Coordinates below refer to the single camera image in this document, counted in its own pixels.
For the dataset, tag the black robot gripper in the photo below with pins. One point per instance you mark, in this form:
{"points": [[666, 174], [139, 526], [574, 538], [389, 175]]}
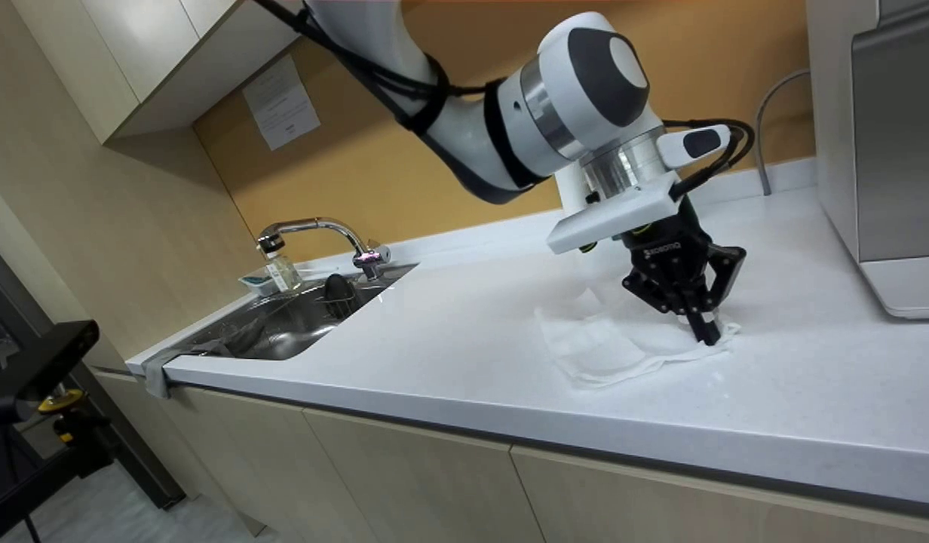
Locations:
{"points": [[677, 269]]}

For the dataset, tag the white paper towel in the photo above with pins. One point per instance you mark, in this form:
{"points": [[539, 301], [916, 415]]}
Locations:
{"points": [[597, 340]]}

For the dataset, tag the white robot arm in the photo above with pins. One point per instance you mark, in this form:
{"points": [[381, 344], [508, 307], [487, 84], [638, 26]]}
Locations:
{"points": [[580, 104]]}

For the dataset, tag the white countertop appliance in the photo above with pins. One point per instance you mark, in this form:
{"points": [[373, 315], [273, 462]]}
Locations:
{"points": [[871, 89]]}

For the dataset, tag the stainless steel sink basin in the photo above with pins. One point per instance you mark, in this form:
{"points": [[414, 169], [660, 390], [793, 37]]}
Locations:
{"points": [[281, 328]]}

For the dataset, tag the beige lower cabinet fronts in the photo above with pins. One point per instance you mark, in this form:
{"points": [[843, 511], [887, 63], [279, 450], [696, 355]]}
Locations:
{"points": [[331, 479]]}

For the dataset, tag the chrome sink faucet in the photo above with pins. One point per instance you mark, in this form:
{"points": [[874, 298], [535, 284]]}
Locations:
{"points": [[321, 237]]}

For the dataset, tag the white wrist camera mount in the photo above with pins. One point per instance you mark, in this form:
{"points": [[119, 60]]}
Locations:
{"points": [[628, 184]]}

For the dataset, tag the white paper wall notice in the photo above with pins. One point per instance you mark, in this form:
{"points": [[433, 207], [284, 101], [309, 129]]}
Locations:
{"points": [[279, 104]]}

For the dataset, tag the cream upper wall cabinet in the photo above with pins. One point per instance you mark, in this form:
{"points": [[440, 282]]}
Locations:
{"points": [[139, 67]]}

